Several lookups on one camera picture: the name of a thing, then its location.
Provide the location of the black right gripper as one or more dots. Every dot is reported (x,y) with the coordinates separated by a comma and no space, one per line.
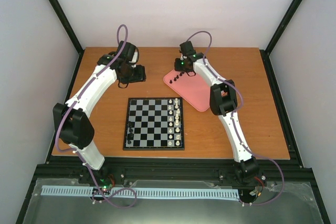
(176,67)

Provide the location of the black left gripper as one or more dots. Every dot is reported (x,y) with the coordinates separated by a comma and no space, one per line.
(141,76)

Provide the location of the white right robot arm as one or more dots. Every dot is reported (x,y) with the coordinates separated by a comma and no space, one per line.
(223,104)

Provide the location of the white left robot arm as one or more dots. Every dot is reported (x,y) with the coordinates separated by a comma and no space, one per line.
(71,119)

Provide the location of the pink plastic tray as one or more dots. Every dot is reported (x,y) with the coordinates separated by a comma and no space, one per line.
(192,89)

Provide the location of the black and white chessboard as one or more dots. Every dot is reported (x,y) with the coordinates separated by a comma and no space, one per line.
(151,124)

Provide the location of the light blue cable duct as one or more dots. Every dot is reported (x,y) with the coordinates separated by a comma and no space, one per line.
(142,193)

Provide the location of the black aluminium frame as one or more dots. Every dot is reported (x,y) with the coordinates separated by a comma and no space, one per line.
(181,169)

